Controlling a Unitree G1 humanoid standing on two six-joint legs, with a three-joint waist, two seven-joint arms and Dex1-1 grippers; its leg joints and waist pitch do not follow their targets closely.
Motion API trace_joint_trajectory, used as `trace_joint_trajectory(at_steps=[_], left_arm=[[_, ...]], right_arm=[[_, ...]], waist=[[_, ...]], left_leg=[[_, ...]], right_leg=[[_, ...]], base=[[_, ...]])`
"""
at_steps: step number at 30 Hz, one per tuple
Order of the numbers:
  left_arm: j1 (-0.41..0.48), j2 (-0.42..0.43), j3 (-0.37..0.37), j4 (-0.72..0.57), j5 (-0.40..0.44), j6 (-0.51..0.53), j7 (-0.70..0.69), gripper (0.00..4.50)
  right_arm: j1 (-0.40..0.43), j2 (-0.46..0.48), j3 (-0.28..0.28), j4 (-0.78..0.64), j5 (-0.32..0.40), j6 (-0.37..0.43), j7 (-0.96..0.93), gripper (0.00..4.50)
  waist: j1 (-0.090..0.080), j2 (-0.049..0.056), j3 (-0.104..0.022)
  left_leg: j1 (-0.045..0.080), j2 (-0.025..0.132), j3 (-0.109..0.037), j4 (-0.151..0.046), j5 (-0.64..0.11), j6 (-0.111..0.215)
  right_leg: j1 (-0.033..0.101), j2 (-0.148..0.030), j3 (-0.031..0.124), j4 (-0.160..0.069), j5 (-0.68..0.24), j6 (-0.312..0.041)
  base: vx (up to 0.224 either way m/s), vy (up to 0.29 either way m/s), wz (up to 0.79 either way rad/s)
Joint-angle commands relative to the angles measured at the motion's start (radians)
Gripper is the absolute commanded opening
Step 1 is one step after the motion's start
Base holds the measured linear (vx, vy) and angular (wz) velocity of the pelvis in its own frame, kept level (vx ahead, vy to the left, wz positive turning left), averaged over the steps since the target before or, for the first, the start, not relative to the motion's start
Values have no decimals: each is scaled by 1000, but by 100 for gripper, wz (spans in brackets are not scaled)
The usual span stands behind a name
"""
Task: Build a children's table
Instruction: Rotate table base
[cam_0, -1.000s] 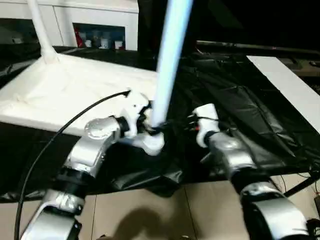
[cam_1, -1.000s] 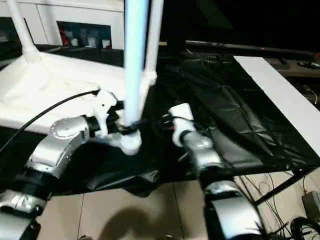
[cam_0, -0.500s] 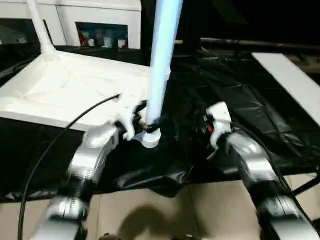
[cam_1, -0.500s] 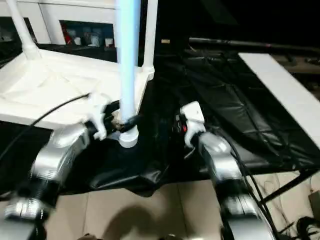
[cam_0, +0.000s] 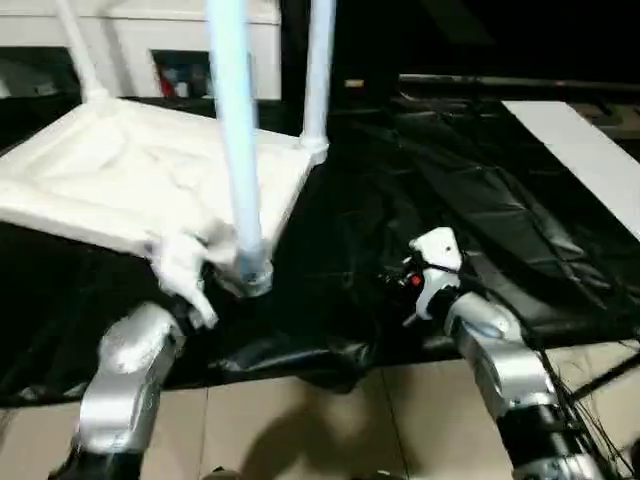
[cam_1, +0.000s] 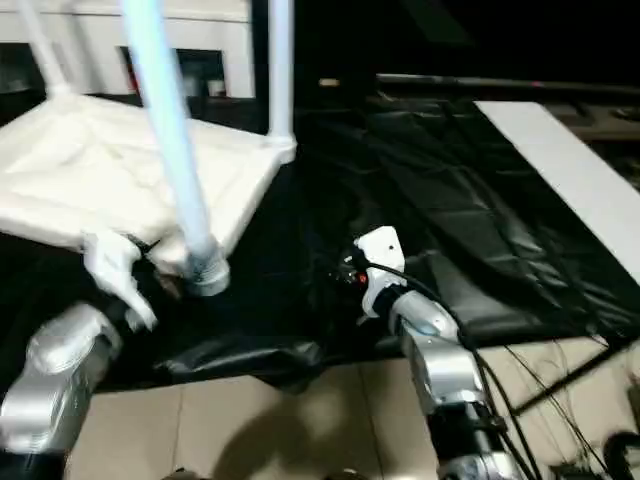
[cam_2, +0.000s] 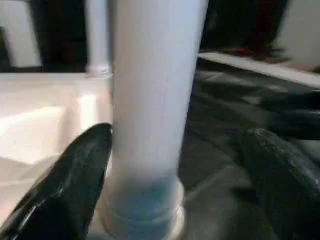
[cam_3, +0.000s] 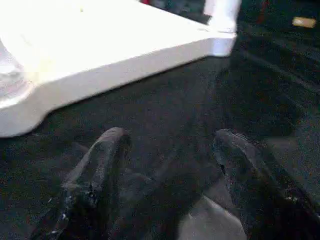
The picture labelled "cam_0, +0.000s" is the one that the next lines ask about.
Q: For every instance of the white plastic table leg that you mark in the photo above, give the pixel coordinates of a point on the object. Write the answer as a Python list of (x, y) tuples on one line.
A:
[(317, 75), (82, 60), (240, 125)]

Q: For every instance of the white plastic table top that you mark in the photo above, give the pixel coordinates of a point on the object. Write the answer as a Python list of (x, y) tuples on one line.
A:
[(125, 170)]

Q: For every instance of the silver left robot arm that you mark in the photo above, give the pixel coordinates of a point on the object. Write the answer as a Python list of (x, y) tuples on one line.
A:
[(130, 350)]

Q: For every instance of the black work mat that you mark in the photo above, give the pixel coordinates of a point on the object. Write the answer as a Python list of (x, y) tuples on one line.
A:
[(425, 190)]

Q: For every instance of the black metal table strut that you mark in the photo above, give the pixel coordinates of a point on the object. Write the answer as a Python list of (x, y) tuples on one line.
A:
[(607, 375)]

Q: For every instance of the white flat board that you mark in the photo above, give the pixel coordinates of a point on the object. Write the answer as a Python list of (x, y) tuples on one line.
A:
[(580, 140)]

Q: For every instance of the black metal rod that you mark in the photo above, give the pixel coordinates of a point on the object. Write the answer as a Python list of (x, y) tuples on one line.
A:
[(525, 81)]

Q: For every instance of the black case with yellow label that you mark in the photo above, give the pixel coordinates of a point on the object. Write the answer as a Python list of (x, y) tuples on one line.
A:
[(365, 40)]

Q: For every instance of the white mug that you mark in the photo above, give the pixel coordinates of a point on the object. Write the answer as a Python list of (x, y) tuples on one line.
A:
[(181, 89)]

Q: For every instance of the white cabinet with glass doors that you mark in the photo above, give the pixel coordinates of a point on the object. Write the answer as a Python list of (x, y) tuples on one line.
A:
[(150, 25)]

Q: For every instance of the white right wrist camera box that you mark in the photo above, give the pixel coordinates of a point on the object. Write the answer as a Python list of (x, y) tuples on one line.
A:
[(437, 250)]

